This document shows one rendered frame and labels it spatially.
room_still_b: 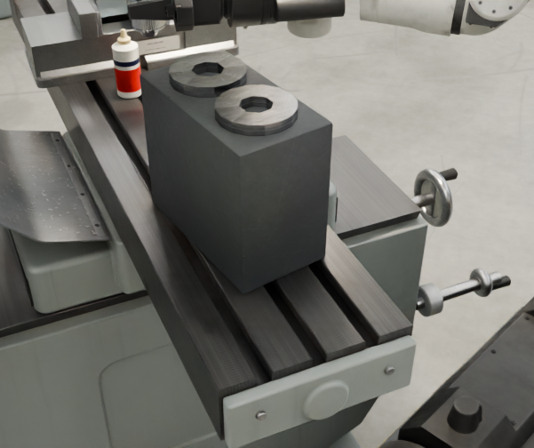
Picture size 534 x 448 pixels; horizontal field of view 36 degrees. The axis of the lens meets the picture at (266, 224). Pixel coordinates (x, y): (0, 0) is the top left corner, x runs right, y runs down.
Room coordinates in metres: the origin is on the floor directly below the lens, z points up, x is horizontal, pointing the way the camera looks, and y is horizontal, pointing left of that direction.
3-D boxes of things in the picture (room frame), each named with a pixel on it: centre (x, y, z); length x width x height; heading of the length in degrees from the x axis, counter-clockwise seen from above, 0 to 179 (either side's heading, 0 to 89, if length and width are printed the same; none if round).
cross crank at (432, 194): (1.29, -0.29, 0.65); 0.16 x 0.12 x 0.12; 114
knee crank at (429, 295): (1.18, -0.38, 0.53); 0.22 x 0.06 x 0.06; 114
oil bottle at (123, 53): (1.17, 0.22, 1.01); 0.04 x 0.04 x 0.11
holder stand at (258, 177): (0.82, 0.04, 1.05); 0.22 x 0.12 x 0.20; 34
